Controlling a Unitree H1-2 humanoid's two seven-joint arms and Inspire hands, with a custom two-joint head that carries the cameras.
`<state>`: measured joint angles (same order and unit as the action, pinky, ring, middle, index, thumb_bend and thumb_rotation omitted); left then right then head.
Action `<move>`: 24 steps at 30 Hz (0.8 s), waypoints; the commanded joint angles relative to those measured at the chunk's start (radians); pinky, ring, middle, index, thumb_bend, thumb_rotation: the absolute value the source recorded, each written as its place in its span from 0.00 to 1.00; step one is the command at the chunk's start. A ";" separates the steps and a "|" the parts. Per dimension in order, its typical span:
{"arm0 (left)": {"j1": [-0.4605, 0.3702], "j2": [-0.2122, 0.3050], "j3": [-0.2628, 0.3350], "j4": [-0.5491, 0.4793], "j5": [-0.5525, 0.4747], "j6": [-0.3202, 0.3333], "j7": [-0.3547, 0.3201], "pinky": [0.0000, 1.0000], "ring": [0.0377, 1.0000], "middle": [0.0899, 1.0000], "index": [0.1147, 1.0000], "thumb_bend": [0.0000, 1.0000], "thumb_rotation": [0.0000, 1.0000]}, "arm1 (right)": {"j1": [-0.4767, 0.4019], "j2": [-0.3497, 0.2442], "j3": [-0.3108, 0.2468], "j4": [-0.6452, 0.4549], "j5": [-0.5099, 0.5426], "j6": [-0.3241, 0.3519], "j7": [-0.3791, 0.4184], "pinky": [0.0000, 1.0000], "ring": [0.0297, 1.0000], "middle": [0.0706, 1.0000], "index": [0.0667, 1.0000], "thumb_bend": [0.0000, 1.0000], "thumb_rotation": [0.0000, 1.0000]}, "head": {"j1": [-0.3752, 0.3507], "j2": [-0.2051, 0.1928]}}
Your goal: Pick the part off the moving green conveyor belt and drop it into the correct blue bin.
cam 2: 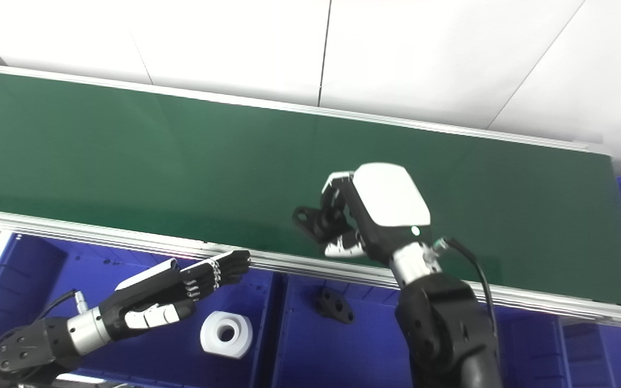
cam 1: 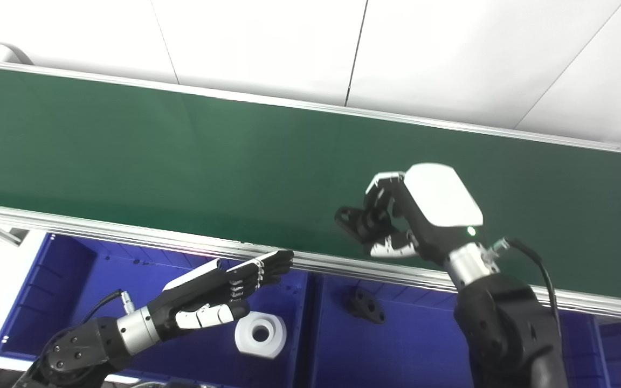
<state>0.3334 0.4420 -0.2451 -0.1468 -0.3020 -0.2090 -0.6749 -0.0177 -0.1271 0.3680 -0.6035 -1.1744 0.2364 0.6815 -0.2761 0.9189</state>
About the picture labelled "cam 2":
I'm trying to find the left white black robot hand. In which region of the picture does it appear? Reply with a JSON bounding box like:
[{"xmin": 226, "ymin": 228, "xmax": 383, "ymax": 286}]
[{"xmin": 96, "ymin": 248, "xmax": 252, "ymax": 341}]

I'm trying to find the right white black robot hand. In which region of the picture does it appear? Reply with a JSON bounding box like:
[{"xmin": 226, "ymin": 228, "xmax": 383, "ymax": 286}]
[{"xmin": 321, "ymin": 163, "xmax": 433, "ymax": 266}]

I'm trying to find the black flange part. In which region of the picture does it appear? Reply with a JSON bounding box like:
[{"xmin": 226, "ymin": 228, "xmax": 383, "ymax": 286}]
[
  {"xmin": 315, "ymin": 287, "xmax": 355, "ymax": 324},
  {"xmin": 292, "ymin": 206, "xmax": 343, "ymax": 244}
]

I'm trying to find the blue plastic bin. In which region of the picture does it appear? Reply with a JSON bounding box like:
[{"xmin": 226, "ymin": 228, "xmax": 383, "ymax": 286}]
[
  {"xmin": 0, "ymin": 233, "xmax": 276, "ymax": 388},
  {"xmin": 273, "ymin": 269, "xmax": 564, "ymax": 388}
]

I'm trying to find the green conveyor belt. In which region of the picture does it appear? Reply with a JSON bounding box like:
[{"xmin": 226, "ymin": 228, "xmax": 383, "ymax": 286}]
[{"xmin": 0, "ymin": 69, "xmax": 621, "ymax": 309}]

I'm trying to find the large blue plastic crate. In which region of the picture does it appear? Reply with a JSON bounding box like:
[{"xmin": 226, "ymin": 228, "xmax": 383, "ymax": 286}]
[{"xmin": 558, "ymin": 177, "xmax": 621, "ymax": 388}]

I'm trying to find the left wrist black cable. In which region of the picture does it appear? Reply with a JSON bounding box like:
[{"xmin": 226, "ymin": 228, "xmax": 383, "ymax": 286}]
[{"xmin": 33, "ymin": 289, "xmax": 90, "ymax": 324}]

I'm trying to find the wide aluminium conveyor side rail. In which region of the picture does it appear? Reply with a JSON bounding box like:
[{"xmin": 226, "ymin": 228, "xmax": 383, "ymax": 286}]
[{"xmin": 0, "ymin": 206, "xmax": 621, "ymax": 329}]

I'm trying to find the white ring-shaped plastic part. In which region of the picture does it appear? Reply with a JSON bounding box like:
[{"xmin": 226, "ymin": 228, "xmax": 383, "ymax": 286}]
[{"xmin": 200, "ymin": 311, "xmax": 253, "ymax": 359}]

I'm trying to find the thin aluminium conveyor side rail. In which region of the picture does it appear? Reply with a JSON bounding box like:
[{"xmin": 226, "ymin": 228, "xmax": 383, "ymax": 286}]
[{"xmin": 0, "ymin": 62, "xmax": 608, "ymax": 157}]

